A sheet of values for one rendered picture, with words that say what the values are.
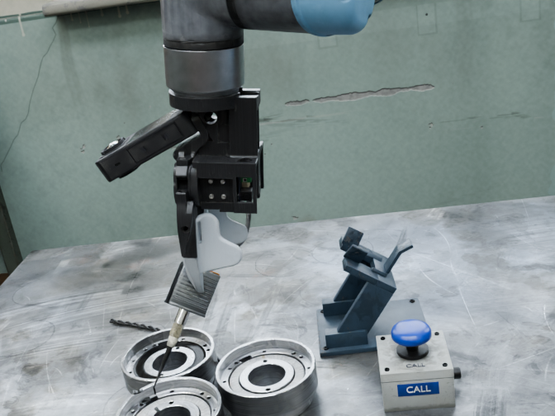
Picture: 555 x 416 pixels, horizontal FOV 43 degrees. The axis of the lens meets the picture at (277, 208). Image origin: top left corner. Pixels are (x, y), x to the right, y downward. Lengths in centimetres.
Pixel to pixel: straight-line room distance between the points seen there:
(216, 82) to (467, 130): 176
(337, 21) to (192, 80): 15
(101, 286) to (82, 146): 140
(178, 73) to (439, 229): 58
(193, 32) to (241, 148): 12
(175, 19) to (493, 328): 49
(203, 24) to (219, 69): 4
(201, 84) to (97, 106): 177
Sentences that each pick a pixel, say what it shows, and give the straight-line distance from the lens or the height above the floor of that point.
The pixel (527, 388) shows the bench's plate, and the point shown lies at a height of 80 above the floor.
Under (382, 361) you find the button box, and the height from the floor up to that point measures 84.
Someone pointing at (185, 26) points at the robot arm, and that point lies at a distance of 65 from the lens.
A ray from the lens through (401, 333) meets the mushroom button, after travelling 72.
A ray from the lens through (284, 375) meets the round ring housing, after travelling 77.
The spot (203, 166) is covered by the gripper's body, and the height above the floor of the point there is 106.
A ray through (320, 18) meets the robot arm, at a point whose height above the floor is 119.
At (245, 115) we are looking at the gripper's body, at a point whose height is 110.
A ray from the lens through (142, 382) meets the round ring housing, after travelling 78.
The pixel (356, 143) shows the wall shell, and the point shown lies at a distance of 233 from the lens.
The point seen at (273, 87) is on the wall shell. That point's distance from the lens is 229.
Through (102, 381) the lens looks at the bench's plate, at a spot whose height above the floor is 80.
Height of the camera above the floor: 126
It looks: 21 degrees down
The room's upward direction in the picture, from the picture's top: 9 degrees counter-clockwise
